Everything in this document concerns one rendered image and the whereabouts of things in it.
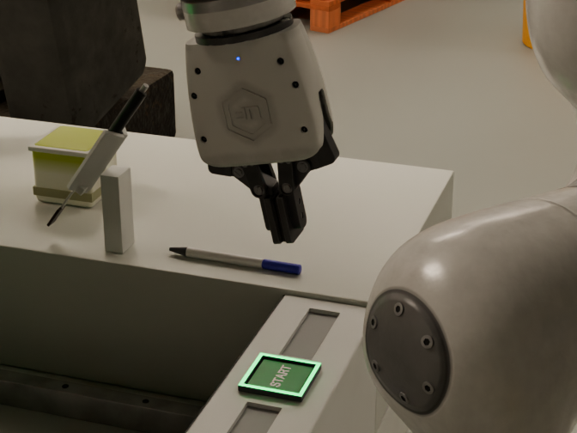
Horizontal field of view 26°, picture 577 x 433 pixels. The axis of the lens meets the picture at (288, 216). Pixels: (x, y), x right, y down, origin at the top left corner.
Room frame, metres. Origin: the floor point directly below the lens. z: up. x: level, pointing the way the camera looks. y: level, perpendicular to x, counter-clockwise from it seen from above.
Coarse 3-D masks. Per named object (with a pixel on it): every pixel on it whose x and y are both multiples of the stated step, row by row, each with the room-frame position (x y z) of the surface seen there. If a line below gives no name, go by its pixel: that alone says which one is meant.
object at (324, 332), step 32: (288, 320) 1.01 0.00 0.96; (320, 320) 1.02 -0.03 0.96; (352, 320) 1.01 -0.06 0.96; (256, 352) 0.95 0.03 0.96; (288, 352) 0.96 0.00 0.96; (320, 352) 0.95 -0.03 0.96; (352, 352) 0.95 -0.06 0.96; (224, 384) 0.90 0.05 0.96; (320, 384) 0.90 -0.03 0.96; (352, 384) 0.95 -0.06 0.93; (224, 416) 0.85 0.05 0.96; (256, 416) 0.86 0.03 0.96; (288, 416) 0.85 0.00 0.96; (320, 416) 0.86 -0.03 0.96; (352, 416) 0.95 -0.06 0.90
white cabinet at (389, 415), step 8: (64, 376) 1.15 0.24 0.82; (152, 392) 1.12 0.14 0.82; (384, 416) 1.07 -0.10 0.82; (392, 416) 1.11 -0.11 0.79; (384, 424) 1.07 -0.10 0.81; (392, 424) 1.11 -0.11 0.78; (400, 424) 1.14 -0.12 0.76; (376, 432) 1.04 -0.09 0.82; (384, 432) 1.07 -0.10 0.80; (392, 432) 1.11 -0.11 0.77; (400, 432) 1.14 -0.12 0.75; (408, 432) 1.17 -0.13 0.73
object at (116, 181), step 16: (96, 144) 1.14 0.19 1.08; (112, 144) 1.15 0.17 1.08; (96, 160) 1.15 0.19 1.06; (80, 176) 1.15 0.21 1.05; (96, 176) 1.16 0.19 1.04; (112, 176) 1.14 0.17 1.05; (128, 176) 1.16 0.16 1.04; (80, 192) 1.15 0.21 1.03; (112, 192) 1.14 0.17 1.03; (128, 192) 1.16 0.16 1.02; (112, 208) 1.14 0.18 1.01; (128, 208) 1.16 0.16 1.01; (112, 224) 1.14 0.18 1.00; (128, 224) 1.16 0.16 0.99; (112, 240) 1.14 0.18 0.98; (128, 240) 1.15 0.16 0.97
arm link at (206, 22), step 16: (192, 0) 0.89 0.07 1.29; (208, 0) 0.88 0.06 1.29; (224, 0) 0.88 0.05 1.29; (240, 0) 0.88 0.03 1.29; (256, 0) 0.88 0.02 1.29; (272, 0) 0.89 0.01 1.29; (288, 0) 0.90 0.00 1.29; (192, 16) 0.89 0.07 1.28; (208, 16) 0.88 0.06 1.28; (224, 16) 0.88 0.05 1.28; (240, 16) 0.88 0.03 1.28; (256, 16) 0.88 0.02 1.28; (272, 16) 0.88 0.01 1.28; (208, 32) 0.88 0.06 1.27; (224, 32) 0.89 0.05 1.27; (240, 32) 0.88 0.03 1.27
